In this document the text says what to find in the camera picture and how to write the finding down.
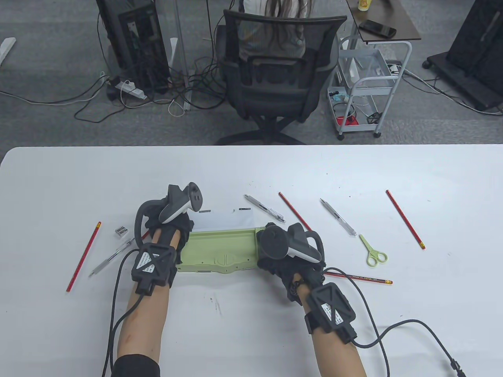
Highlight person's right hand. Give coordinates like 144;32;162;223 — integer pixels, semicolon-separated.
255;222;326;304

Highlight person's left hand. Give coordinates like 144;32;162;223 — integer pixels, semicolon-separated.
142;210;195;268

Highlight grey white hand controller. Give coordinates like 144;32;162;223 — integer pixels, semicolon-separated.
135;183;204;246
257;223;323;264

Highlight green multifunction pencil case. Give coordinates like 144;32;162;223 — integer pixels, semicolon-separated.
176;207;263;274

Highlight clear plastic ballpoint pen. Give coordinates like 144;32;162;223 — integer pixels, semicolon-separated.
319;198;357;237
244;194;286;224
89;238;136;277

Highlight person's left forearm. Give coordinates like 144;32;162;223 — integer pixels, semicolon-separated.
112;228;182;377

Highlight person's right forearm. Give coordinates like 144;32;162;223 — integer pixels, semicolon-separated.
293;281;368;377

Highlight small green scissors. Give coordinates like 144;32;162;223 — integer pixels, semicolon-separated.
358;234;388;267

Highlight white power strip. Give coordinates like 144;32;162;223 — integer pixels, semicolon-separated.
115;80;148;100

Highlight black mesh office chair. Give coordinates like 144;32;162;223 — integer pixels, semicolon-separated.
214;9;348;145

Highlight black computer tower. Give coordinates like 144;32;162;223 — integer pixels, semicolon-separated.
95;0;171;95

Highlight white utility cart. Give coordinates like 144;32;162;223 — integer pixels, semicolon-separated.
327;37;413;141

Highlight white flat bar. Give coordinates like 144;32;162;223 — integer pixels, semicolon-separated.
0;37;17;65

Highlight black smartphone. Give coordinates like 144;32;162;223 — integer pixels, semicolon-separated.
358;19;397;38

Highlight brown side table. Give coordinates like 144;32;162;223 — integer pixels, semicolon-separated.
348;0;422;44

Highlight black wheeled stand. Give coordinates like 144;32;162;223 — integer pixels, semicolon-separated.
422;0;503;112

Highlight black left wrist camera module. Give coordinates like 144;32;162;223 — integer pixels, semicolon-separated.
131;243;176;296

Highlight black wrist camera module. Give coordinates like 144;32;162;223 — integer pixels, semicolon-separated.
305;283;357;344
131;243;176;296

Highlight black right wrist camera module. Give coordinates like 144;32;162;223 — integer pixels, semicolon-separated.
305;283;357;344

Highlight tangle of black floor cables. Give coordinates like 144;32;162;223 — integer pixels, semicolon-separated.
74;51;232;123

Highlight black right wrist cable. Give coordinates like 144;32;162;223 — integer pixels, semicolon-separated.
323;267;468;377

